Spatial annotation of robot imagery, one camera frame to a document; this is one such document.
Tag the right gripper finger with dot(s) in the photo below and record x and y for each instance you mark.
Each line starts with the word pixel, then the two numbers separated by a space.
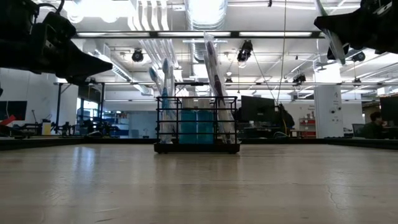
pixel 342 26

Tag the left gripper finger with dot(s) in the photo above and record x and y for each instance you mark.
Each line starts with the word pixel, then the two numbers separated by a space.
pixel 87 60

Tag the purple white toothbrush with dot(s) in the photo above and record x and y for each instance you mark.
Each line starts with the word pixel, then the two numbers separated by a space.
pixel 335 46
pixel 212 49

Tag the blue white toothbrush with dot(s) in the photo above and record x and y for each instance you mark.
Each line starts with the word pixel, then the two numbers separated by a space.
pixel 169 130
pixel 153 74
pixel 165 64

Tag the teal mouthwash bottle white cap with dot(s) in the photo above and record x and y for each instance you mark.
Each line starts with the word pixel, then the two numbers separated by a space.
pixel 205 124
pixel 188 124

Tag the red white toothbrush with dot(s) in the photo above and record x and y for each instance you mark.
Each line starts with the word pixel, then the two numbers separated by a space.
pixel 222 119

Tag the black background robot arm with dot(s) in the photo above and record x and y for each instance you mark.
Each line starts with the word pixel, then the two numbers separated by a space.
pixel 66 128

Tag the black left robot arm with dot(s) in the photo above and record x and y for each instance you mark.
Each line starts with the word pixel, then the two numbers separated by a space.
pixel 15 46

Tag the black ceiling spotlight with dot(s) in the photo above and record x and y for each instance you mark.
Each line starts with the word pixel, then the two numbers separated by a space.
pixel 137 56
pixel 245 51
pixel 299 79
pixel 359 57

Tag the black monitor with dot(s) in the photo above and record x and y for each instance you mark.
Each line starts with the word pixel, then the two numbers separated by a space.
pixel 390 110
pixel 12 110
pixel 258 109

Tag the yellow white box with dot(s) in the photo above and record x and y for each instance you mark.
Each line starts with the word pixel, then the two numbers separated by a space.
pixel 46 128

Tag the white pillar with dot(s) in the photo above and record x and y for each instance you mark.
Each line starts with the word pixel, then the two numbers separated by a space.
pixel 329 112

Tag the person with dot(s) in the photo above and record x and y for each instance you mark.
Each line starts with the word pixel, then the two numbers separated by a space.
pixel 374 124

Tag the red shelf rack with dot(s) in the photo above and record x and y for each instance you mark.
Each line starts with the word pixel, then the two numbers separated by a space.
pixel 308 127

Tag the silver ventilation duct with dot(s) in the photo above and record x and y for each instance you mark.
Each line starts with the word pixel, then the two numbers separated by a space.
pixel 196 51

